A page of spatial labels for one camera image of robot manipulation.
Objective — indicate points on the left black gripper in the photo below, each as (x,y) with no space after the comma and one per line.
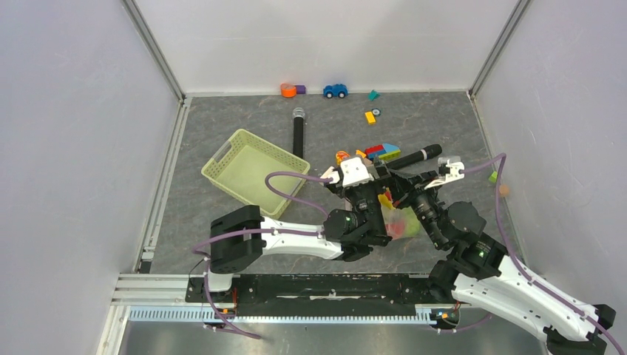
(376,186)

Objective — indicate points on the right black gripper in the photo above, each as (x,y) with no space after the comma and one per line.
(412,186)

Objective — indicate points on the small yellow fruit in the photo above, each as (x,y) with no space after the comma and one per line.
(385,201)

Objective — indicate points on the clear polka dot zip bag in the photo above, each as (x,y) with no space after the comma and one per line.
(396,213)

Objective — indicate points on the green cabbage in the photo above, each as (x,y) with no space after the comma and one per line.
(412,227)

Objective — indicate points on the red peach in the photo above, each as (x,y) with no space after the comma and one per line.
(395,228)

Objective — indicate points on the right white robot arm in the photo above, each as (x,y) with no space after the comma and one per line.
(483,272)

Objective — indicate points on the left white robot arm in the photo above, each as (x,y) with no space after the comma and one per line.
(241,237)

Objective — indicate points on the multicolour brick stack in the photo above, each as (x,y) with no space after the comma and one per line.
(385,151)

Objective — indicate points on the slanted black microphone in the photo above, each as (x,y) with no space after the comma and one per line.
(428,152)

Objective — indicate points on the orange cartoon figure block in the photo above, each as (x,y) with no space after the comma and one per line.
(341,156)

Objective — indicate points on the yellow brick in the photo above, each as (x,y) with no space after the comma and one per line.
(370,118)

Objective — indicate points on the teal block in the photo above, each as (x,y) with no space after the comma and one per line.
(373,95)

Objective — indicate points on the upright black microphone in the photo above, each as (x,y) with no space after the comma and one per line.
(298,132)

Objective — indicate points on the blue toy car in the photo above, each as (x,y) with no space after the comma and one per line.
(335,91)

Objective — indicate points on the purple block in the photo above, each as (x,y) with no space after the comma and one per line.
(301,89)

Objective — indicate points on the light green plastic basket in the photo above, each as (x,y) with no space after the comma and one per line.
(241,164)

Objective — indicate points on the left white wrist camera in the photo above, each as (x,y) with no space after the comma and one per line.
(350,172)

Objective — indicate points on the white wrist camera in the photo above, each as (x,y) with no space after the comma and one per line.
(350,172)
(450,169)

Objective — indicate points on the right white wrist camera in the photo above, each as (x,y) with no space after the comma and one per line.
(450,169)

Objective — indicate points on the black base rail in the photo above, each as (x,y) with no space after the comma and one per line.
(328,295)

